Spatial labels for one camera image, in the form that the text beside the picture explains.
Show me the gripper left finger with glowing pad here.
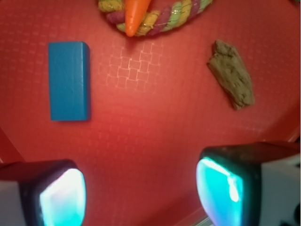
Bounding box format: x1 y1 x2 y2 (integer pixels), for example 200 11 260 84
0 159 87 226

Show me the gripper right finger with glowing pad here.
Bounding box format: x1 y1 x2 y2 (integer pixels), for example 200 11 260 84
196 142 301 226

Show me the blue rectangular block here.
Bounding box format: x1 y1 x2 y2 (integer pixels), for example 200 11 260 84
48 41 91 121

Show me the brown driftwood piece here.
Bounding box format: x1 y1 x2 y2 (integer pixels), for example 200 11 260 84
207 40 255 110

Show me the red plastic tray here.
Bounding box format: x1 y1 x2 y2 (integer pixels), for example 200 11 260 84
0 0 301 226

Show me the orange toy carrot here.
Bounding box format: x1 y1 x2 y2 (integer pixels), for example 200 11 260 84
125 0 151 37

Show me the multicoloured braided rope toy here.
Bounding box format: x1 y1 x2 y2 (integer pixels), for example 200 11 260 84
98 0 212 37

